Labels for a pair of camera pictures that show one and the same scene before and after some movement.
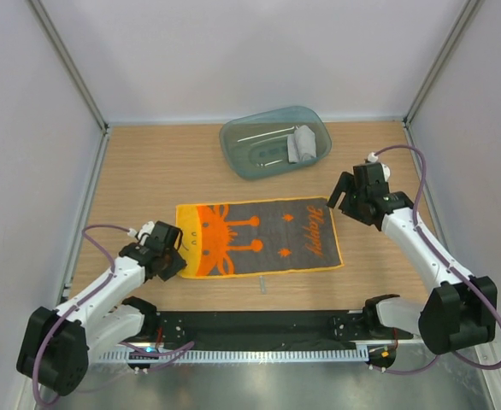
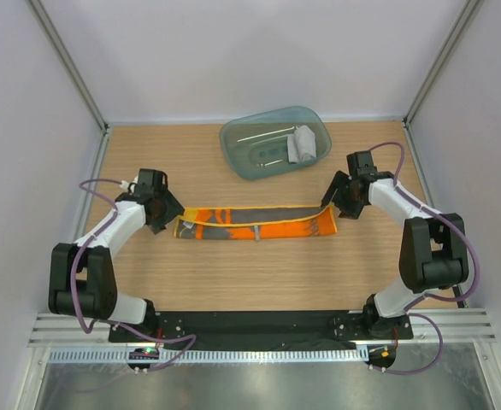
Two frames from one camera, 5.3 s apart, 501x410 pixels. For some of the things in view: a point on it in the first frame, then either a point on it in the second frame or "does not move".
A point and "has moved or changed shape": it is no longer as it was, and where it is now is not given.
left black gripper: x=178 y=264 → x=173 y=209
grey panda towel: x=301 y=144 does not move
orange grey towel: x=244 y=236 has moved or changed shape
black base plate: x=262 y=326 does not move
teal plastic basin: x=274 y=142 does not move
